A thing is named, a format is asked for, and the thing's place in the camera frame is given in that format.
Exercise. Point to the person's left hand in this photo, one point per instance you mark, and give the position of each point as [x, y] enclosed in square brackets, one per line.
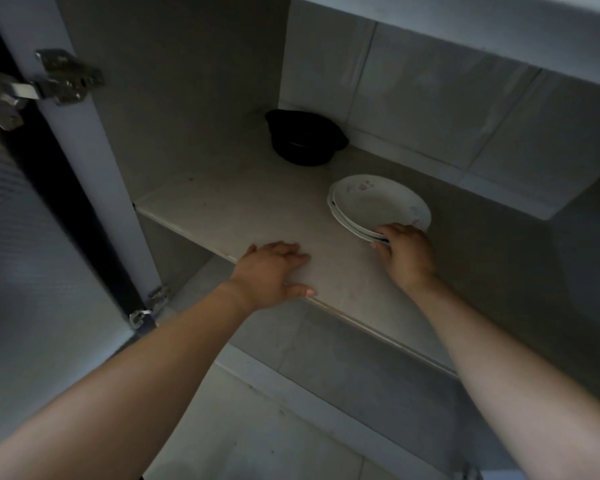
[265, 277]

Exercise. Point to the person's right hand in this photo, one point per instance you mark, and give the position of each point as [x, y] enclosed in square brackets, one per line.
[410, 259]

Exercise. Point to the person's left thumb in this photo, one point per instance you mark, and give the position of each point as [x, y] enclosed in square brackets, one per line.
[300, 292]

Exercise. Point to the person's right fingers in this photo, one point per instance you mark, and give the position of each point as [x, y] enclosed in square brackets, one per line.
[387, 234]

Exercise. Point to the white floral plate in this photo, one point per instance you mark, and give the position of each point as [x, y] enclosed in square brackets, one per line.
[380, 199]

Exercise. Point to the white plate with dark rim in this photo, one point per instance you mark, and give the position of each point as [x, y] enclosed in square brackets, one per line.
[347, 225]

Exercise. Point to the person's right forearm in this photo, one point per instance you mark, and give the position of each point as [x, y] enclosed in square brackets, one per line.
[510, 384]

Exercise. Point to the person's left forearm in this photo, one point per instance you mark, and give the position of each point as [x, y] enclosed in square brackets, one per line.
[130, 389]

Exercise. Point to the grey cabinet shelf board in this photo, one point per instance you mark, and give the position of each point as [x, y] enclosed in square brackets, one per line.
[260, 209]

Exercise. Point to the black cooking pot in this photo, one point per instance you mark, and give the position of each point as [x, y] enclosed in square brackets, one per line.
[305, 139]

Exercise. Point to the small metal door hinge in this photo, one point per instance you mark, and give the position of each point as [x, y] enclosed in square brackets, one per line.
[149, 307]

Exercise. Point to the grey cabinet door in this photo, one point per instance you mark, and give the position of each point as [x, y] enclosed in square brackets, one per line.
[25, 274]

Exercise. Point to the large metal door hinge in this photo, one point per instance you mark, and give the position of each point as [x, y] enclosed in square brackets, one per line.
[55, 79]

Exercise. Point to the grey cabinet side post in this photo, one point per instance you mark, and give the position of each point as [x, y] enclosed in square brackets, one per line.
[95, 159]

